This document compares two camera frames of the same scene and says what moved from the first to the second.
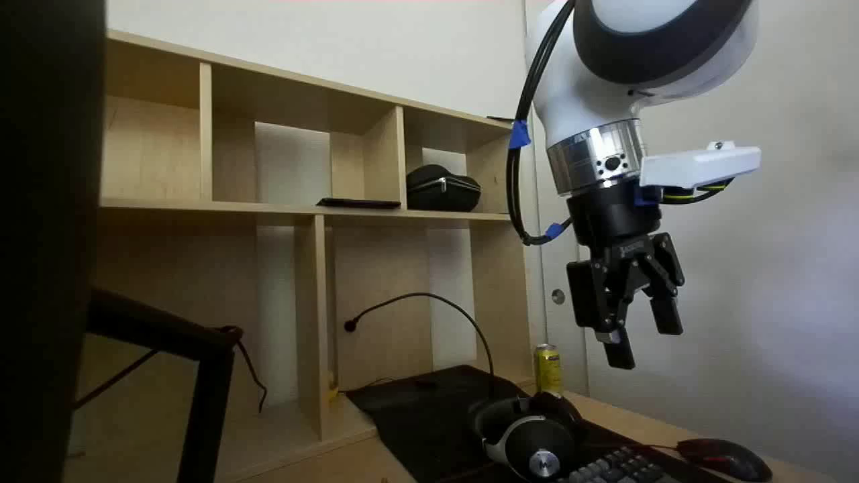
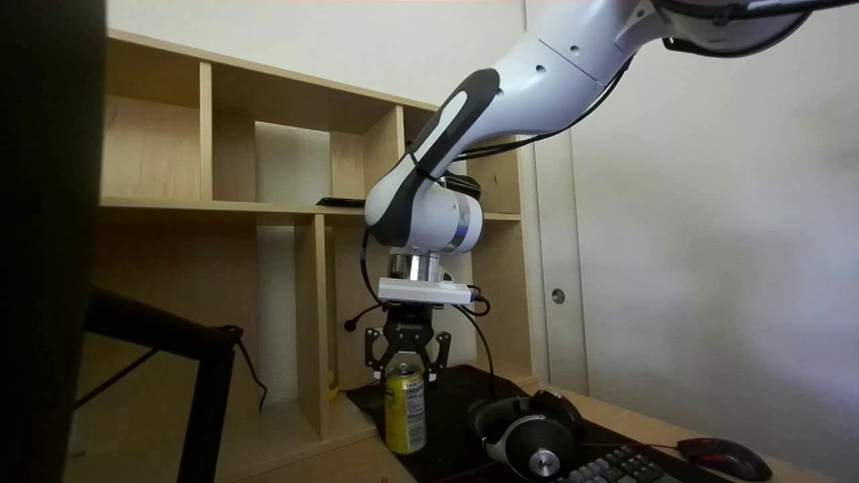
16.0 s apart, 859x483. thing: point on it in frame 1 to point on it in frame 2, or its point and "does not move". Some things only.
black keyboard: (633, 464) does not move
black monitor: (51, 165) does not move
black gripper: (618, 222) to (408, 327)
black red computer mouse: (724, 460) does not move
